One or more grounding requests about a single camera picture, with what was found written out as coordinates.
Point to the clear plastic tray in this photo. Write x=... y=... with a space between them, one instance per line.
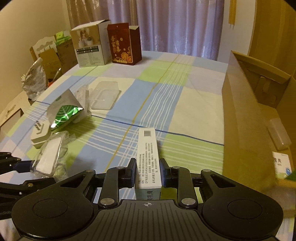
x=104 y=95

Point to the white remote in plastic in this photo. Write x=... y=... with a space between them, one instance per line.
x=82 y=95

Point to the white power adapter plug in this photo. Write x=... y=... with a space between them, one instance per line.
x=40 y=133

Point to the clear plastic cylinder container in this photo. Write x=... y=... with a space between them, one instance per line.
x=278 y=134

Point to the white product photo box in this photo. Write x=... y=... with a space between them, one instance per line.
x=91 y=43

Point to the dark red gift box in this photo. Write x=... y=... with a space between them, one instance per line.
x=125 y=45

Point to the green white small box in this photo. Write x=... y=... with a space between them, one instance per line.
x=62 y=35

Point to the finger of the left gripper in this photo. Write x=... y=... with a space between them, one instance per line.
x=9 y=163
x=13 y=191

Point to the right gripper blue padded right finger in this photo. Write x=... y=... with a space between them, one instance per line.
x=183 y=181

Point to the white long carton box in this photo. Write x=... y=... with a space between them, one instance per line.
x=148 y=181

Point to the brown cardboard boxes stack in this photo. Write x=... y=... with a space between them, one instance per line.
x=57 y=63

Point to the silver green leaf pouch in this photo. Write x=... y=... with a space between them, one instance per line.
x=63 y=110

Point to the purple curtain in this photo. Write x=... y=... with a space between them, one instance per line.
x=183 y=27

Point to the white blue medicine box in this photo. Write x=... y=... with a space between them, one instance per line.
x=282 y=165

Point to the white carved chair back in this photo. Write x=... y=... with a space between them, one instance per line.
x=44 y=44

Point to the white item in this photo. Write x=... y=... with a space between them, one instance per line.
x=50 y=160

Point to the checkered tablecloth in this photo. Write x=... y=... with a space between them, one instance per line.
x=178 y=95

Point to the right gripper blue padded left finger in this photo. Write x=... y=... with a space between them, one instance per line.
x=116 y=179

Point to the brown cardboard bin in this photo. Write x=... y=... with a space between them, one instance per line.
x=254 y=93

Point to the silver crumpled bag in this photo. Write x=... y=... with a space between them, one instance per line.
x=34 y=82

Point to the yellow wall hanging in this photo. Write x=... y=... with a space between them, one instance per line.
x=232 y=12

